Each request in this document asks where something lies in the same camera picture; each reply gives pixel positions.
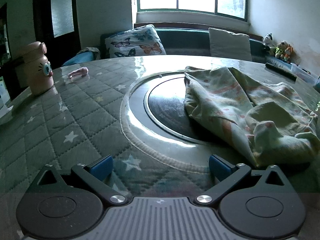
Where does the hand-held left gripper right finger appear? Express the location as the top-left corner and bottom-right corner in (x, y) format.
(196, 154), (291, 204)

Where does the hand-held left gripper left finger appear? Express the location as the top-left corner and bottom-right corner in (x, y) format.
(32, 155), (126, 205)

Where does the pale printed garment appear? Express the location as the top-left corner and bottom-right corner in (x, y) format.
(184, 66), (320, 168)

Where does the grey quilted star table cover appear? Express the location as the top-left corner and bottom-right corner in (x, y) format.
(0, 55), (320, 198)

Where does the small pink toy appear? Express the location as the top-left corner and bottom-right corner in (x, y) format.
(68, 67), (90, 78)

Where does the blue bolster cushion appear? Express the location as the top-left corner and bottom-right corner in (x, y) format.
(62, 52), (100, 67)

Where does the pink cartoon face bottle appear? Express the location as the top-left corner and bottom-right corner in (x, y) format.
(25, 41), (55, 96)

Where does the black remote control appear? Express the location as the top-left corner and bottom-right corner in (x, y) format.
(265, 62), (297, 81)

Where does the crumpled beige cloth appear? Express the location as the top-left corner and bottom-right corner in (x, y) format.
(77, 47), (101, 58)

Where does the plain white pillow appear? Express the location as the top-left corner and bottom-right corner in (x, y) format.
(208, 27), (252, 62)

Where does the clear plastic box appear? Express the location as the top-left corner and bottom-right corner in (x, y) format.
(291, 63), (319, 84)

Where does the butterfly print pillow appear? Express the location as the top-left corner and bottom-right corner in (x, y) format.
(104, 24), (167, 58)

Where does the teal sofa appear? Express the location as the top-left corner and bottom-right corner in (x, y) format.
(61, 22), (320, 80)

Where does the brown plush with green vest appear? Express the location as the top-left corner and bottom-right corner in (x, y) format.
(275, 41), (288, 59)

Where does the orange tiger plush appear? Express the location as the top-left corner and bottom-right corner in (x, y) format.
(284, 44), (294, 63)

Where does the black and white cow plush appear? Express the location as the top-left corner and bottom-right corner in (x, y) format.
(262, 33), (275, 55)

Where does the dark door with frosted glass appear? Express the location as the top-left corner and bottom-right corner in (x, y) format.
(34, 0), (82, 68)

